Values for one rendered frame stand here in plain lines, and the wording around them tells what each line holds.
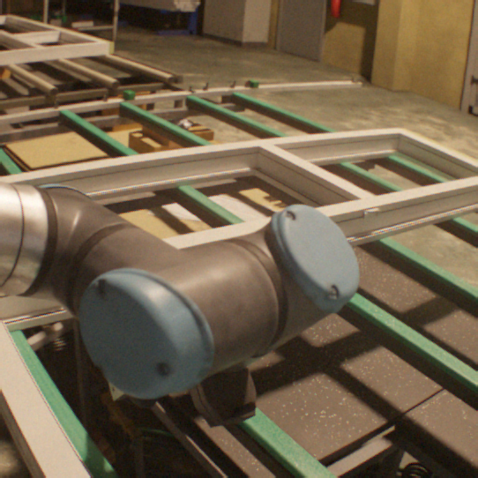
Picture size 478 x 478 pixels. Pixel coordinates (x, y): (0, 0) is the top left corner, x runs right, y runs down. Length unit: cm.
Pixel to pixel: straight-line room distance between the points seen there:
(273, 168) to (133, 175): 36
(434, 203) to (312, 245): 103
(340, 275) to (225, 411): 18
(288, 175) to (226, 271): 110
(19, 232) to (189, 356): 15
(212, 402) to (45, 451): 19
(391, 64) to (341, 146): 638
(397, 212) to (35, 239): 103
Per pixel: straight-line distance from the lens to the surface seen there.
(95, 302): 42
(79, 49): 349
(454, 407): 136
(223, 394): 59
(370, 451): 124
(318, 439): 119
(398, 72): 818
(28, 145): 258
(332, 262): 49
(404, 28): 813
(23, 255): 46
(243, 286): 43
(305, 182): 148
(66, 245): 47
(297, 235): 47
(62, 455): 65
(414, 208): 144
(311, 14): 975
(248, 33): 1028
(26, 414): 70
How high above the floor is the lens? 140
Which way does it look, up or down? 25 degrees down
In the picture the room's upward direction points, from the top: 5 degrees clockwise
